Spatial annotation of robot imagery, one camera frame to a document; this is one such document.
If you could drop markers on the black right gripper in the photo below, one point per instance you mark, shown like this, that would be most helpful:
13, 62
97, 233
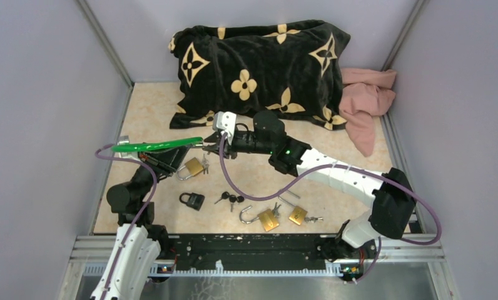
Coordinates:
216, 138

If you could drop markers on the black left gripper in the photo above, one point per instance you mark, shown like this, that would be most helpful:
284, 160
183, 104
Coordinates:
166, 160

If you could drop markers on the silver padlock keys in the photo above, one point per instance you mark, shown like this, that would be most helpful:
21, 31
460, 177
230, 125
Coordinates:
206, 164

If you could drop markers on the brass padlock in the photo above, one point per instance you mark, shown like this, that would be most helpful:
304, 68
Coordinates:
190, 169
266, 219
298, 213

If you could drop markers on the green cable lock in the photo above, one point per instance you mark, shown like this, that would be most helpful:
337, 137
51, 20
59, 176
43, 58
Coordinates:
158, 145

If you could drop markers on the black u-lock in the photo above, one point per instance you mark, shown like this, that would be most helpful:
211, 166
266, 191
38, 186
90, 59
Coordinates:
192, 200

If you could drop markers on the single black headed key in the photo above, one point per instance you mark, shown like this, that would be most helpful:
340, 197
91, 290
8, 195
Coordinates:
224, 195

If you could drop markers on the black headed keys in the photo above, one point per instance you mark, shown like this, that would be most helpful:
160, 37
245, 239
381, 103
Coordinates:
235, 199

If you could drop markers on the keys of padlock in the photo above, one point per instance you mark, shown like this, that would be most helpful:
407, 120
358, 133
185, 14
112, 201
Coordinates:
275, 211
313, 219

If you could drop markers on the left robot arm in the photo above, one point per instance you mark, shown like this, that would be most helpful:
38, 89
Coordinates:
138, 241

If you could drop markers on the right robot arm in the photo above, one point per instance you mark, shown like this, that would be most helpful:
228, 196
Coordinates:
386, 194

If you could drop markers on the black floral plush blanket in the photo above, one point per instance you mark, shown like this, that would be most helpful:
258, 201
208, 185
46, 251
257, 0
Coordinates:
289, 69

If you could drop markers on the pink cloth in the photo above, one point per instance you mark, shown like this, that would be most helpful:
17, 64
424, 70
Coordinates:
366, 94

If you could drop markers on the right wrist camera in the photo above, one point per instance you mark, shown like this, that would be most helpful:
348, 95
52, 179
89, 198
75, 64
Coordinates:
225, 122

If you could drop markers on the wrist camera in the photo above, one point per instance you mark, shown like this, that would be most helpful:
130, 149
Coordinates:
225, 122
123, 145

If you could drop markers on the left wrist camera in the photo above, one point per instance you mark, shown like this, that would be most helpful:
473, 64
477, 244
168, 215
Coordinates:
123, 145

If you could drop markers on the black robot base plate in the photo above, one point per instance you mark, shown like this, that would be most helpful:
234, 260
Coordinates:
262, 254

